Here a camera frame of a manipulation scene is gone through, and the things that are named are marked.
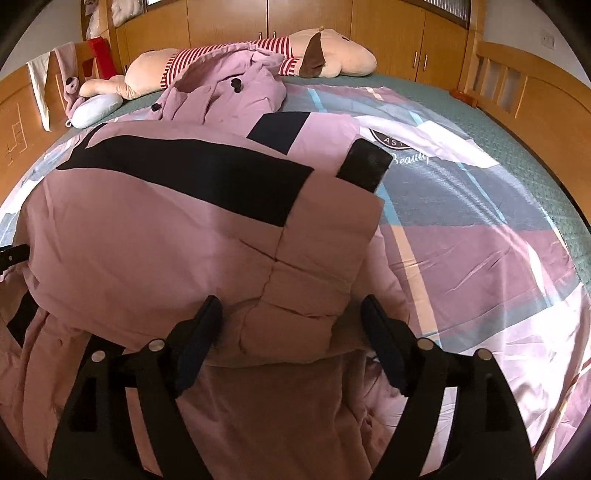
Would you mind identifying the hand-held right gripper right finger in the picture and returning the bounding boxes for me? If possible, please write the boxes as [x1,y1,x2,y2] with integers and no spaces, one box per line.
[360,294,539,480]

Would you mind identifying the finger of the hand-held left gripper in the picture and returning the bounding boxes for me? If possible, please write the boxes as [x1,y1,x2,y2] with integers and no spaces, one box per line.
[0,246,29,274]

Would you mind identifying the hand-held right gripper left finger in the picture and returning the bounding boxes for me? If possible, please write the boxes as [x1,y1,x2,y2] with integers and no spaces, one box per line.
[46,294,225,480]

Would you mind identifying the pink jacket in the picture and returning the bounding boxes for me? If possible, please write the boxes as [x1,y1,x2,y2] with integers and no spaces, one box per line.
[0,48,411,480]

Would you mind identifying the wooden bed headboard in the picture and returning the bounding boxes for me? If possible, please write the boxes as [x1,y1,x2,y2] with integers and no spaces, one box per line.
[0,41,125,204]

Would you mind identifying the patchwork bed sheet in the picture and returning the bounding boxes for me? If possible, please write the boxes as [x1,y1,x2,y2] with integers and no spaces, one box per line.
[0,85,591,464]

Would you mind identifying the pale blue neck pillow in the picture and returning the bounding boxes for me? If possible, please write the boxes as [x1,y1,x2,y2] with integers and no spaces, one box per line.
[69,92,123,129]

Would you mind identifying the white hanging cloth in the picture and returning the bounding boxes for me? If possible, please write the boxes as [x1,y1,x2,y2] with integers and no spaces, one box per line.
[27,52,54,132]

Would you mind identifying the pink plush cloth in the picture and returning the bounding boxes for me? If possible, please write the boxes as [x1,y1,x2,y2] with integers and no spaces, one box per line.
[54,42,86,125]

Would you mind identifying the red cloth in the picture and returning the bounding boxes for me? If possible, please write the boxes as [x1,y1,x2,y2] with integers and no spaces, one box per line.
[88,38,120,79]

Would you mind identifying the small white bedding bag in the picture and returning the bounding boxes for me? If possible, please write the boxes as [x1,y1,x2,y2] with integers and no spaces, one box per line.
[83,0,110,38]

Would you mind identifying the large white bedding bag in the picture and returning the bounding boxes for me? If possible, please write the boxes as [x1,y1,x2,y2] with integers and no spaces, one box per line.
[111,0,145,27]

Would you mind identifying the striped plush dog toy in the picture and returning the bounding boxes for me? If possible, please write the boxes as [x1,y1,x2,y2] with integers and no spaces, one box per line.
[79,28,377,100]

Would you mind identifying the frosted glass window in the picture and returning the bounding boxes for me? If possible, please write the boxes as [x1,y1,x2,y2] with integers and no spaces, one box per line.
[418,0,472,28]

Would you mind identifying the wooden bed frame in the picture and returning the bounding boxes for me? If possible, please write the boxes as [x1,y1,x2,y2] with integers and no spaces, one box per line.
[92,71,591,278]

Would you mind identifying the wooden wall cabinet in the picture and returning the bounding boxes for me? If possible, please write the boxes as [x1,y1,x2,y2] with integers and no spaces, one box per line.
[108,0,474,84]

